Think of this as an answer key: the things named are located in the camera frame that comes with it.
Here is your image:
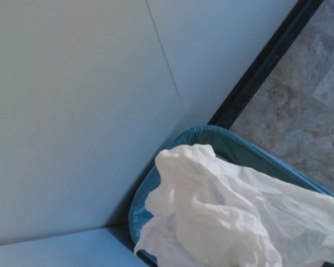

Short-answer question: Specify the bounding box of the white tissue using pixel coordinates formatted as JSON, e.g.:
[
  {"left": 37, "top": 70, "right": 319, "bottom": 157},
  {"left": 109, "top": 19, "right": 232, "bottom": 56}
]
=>
[{"left": 133, "top": 144, "right": 334, "bottom": 267}]

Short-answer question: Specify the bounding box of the trash bin with blue liner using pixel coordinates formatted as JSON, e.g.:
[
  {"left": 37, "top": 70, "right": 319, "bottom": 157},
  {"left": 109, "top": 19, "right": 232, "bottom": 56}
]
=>
[{"left": 127, "top": 125, "right": 334, "bottom": 267}]

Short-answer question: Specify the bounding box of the grey vanity cabinet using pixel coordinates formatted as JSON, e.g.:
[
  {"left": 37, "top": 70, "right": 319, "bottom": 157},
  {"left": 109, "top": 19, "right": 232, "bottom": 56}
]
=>
[{"left": 0, "top": 223, "right": 153, "bottom": 267}]

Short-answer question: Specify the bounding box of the black baseboard by window wall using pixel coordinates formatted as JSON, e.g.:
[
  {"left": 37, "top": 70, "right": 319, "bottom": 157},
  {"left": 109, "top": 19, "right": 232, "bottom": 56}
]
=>
[{"left": 207, "top": 0, "right": 325, "bottom": 130}]

